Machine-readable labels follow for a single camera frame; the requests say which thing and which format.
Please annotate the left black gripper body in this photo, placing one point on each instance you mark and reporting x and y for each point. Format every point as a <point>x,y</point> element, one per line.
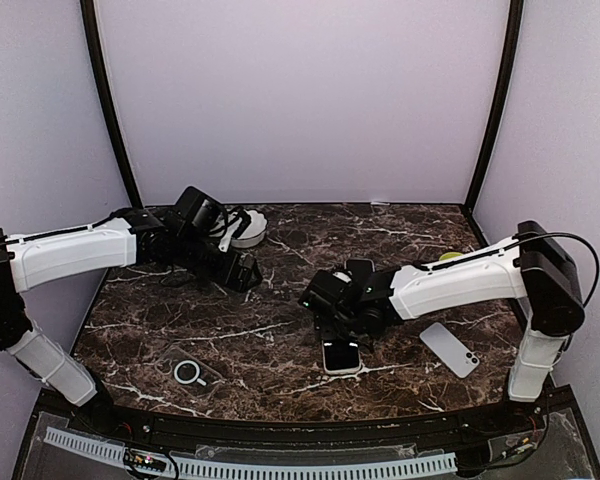
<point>223,274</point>

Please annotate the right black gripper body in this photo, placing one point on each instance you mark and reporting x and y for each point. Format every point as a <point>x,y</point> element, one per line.
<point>336,329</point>

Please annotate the black phone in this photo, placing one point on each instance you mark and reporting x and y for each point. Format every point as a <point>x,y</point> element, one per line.
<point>341,355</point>

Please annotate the clear white phone case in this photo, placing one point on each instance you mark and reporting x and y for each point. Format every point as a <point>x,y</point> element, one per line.
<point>341,357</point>

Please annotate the light blue phone case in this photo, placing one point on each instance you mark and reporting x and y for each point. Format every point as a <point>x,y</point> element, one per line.
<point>359,269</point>

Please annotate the transparent clear phone case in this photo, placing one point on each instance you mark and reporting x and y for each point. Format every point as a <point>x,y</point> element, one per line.
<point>188,373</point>

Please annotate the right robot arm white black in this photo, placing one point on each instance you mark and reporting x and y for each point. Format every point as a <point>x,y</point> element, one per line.
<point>360,300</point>

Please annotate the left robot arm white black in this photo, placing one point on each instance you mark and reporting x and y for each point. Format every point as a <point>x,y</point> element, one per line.
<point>196,233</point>

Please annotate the white phone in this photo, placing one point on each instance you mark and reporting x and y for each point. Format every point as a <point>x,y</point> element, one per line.
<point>450,350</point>

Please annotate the white scalloped bowl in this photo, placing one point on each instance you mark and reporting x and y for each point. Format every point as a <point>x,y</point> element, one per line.
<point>251,229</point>

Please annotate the green bowl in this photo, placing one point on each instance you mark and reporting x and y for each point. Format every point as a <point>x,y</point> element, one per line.
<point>450,256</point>

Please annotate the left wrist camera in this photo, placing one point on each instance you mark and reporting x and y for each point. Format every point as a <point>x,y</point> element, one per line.
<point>232,225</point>

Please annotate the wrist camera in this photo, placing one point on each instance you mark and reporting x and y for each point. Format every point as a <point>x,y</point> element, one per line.
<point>232,225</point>
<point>342,275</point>

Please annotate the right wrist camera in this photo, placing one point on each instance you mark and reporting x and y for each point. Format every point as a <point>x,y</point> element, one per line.
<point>342,275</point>

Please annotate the left black frame post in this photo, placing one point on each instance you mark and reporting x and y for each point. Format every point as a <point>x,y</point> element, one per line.
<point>106,100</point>

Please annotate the black frame post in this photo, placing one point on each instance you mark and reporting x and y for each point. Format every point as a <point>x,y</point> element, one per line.
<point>501,89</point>
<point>106,100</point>

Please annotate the right black frame post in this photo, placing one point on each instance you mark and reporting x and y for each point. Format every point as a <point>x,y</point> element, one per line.
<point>501,89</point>

